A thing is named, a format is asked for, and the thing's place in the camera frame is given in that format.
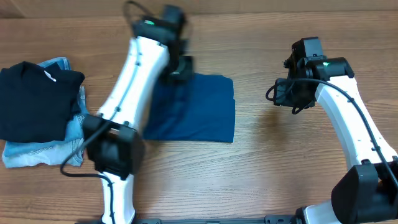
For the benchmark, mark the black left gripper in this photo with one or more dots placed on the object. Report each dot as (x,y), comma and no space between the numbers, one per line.
(181,70)

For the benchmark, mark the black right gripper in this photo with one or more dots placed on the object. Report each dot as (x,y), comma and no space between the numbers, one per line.
(286,96)

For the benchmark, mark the blue polo shirt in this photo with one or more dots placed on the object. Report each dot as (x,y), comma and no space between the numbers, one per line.
(199,109)

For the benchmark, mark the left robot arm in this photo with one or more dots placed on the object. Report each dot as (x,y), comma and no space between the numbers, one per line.
(113,139)

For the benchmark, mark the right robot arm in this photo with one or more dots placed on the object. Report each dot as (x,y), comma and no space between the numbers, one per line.
(367,193)

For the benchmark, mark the folded black shirt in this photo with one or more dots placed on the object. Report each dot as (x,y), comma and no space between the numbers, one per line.
(37,103)

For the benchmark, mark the folded light blue jeans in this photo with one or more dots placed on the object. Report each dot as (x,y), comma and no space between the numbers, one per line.
(17,154)

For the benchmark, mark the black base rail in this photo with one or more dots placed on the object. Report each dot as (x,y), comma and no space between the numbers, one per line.
(268,219)

